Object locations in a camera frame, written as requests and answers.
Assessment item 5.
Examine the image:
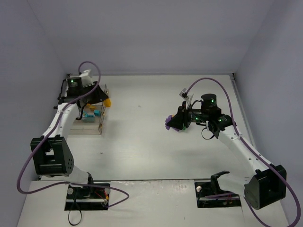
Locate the yellow curved lego brick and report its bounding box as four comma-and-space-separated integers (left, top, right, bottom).
103, 98, 111, 108

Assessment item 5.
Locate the teal square lego brick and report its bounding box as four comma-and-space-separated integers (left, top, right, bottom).
94, 110, 101, 117

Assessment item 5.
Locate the teal oval lego piece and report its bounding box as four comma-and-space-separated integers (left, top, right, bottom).
82, 113, 95, 122

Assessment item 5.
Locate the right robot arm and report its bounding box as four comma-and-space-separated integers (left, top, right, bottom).
165, 94, 286, 210

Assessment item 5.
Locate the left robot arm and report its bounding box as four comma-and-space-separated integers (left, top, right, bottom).
30, 73, 109, 184

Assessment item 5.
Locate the purple lego brick front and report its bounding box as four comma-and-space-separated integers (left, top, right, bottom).
165, 115, 180, 132

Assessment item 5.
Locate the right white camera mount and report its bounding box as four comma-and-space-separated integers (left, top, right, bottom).
179, 88, 193, 110

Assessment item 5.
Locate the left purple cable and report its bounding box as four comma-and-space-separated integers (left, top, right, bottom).
17, 61, 130, 209

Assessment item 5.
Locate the purple cable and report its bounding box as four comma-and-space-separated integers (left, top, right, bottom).
182, 77, 299, 225
17, 61, 130, 209

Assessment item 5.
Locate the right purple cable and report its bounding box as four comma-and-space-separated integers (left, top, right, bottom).
182, 77, 299, 225

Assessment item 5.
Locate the right base mount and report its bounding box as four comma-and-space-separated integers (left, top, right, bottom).
194, 171, 241, 209

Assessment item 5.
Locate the base mount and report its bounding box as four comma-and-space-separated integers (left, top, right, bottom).
194, 171, 241, 209
64, 185, 110, 211

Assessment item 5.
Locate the left base mount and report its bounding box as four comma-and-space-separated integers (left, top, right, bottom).
64, 185, 110, 211

